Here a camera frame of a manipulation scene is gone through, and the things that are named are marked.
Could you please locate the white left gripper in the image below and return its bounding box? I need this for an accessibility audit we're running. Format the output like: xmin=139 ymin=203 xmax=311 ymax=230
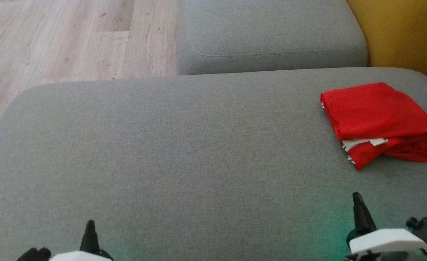
xmin=50 ymin=219 xmax=113 ymax=261

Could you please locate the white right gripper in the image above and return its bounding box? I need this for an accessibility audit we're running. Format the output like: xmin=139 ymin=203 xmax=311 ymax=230
xmin=347 ymin=192 xmax=427 ymax=256

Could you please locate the red jersey with white trim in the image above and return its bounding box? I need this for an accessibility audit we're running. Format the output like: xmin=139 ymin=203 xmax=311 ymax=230
xmin=320 ymin=82 xmax=427 ymax=171

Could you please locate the mustard yellow cushion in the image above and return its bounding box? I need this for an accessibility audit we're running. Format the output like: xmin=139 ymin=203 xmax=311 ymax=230
xmin=346 ymin=0 xmax=427 ymax=91

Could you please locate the small grey sofa cushion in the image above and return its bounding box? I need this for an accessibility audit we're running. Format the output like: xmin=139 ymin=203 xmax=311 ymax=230
xmin=177 ymin=0 xmax=368 ymax=76

